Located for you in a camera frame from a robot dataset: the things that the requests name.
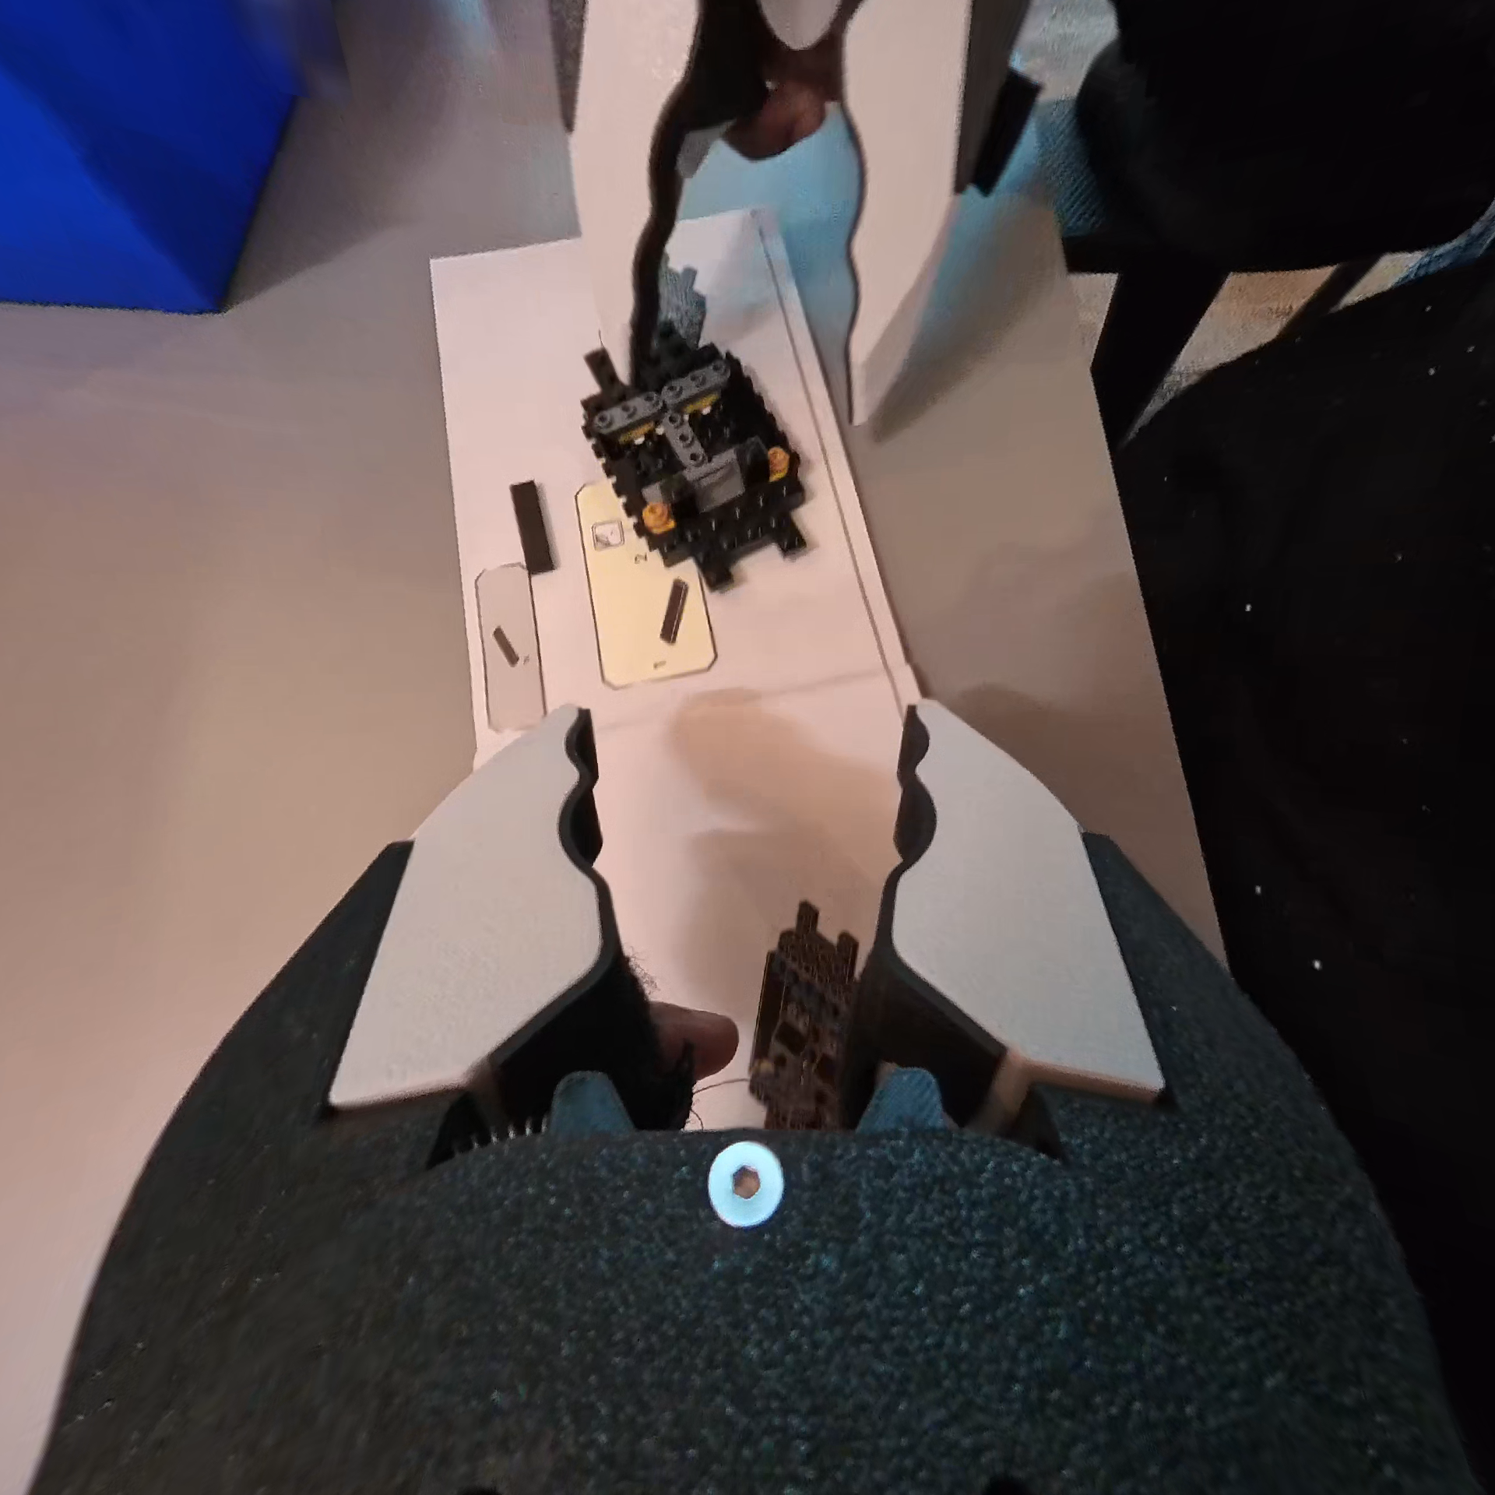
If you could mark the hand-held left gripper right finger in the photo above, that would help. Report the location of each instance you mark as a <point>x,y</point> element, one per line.
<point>1014,923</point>

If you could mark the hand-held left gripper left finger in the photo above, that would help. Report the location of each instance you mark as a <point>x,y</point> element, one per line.
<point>478,933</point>

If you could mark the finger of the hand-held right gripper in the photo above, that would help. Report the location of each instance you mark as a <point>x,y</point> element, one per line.
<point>912,175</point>
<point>619,150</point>

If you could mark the white instruction booklet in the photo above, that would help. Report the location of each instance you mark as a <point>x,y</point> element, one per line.
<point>515,385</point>

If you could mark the black lego tile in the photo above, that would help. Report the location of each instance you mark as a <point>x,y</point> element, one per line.
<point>531,525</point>

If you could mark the black lego model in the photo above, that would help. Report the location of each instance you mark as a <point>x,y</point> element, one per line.
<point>749,525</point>

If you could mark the person's right hand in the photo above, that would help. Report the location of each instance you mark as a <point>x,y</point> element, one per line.
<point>793,109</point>

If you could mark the person's left hand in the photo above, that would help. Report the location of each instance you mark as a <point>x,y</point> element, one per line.
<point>698,1041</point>

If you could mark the black chair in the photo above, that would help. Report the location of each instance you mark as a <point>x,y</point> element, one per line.
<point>1262,118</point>

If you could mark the black speckled clothing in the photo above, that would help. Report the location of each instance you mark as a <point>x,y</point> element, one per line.
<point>1342,759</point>

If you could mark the blue storage bin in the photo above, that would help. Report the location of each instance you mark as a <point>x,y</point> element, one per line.
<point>117,162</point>

